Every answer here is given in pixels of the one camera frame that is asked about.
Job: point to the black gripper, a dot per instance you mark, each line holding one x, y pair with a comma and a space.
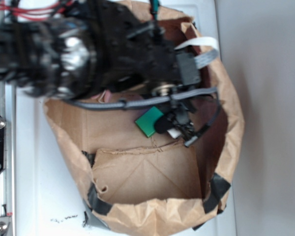
160, 69

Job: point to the green rectangular block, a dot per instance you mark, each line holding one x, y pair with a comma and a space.
146, 121

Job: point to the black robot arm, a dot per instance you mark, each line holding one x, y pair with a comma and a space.
99, 56

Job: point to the brown paper bag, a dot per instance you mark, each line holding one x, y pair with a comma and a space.
150, 186

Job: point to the pink plush bunny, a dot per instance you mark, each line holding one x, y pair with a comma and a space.
103, 97

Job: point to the aluminium frame rail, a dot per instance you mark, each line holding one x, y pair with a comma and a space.
7, 177

